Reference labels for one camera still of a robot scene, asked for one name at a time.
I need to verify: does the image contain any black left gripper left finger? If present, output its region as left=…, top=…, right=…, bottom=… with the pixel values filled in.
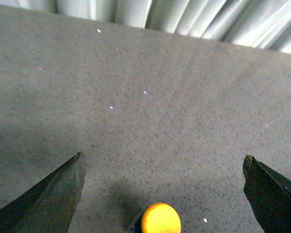
left=0, top=152, right=86, bottom=233

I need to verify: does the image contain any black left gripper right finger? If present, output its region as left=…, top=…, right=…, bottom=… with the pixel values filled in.
left=242, top=155, right=291, bottom=233

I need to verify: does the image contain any yellow mushroom push button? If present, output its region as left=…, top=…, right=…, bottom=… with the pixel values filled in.
left=128, top=202, right=182, bottom=233

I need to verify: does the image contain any white pleated curtain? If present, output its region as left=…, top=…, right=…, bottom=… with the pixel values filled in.
left=3, top=0, right=291, bottom=54

